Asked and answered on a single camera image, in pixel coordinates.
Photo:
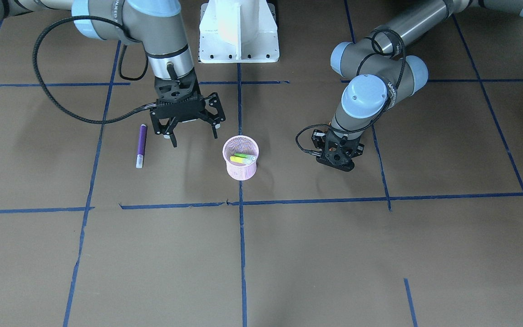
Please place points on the pink mesh pen holder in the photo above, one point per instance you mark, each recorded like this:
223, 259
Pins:
240, 144

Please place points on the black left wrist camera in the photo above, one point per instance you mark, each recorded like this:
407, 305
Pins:
318, 139

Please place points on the yellow highlighter pen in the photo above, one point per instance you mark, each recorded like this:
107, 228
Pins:
242, 161

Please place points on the green highlighter pen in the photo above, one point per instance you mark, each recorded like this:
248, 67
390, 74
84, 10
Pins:
248, 156

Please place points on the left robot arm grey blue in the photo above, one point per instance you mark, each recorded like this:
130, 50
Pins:
381, 74

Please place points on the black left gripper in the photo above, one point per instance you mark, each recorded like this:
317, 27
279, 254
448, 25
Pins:
358, 149

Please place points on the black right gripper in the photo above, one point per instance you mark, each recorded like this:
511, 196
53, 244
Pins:
213, 110

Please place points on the white camera pole with base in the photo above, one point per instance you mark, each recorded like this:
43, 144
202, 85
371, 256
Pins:
238, 31

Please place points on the purple highlighter pen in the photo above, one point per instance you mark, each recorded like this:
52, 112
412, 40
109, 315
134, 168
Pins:
141, 145

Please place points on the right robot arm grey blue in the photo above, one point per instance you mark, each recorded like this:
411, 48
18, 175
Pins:
155, 24

